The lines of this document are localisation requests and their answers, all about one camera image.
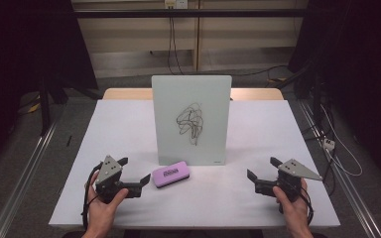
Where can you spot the purple whiteboard eraser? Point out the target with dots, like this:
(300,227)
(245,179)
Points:
(170,174)

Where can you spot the white whiteboard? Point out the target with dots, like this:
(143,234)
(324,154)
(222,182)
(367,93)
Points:
(178,95)

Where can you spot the person's left hand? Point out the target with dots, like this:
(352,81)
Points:
(101,213)

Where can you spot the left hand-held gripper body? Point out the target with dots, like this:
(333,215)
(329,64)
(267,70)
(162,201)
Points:
(108,172)

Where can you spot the small black pen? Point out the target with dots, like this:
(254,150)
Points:
(68,141)

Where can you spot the black horizontal bar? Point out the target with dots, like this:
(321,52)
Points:
(129,13)

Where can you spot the black curtain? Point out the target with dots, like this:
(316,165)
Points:
(370,66)
(13,49)

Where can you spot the yellow floor tape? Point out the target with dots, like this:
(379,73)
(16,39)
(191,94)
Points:
(33,108)
(277,80)

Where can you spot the black metal stand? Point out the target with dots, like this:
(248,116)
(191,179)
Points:
(44,112)

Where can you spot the white table cover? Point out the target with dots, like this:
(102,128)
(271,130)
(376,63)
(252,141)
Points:
(112,132)

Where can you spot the white wall outlet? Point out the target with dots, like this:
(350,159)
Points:
(175,4)

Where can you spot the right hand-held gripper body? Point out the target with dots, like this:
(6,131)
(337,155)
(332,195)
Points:
(292,170)

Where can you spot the aluminium floor rail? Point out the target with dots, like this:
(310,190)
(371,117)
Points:
(25,178)
(345,183)

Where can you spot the wooden table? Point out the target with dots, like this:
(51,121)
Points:
(125,94)

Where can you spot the person's right hand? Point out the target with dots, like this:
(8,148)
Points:
(296,211)

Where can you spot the white power strip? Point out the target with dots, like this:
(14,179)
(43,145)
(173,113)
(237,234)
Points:
(328,144)

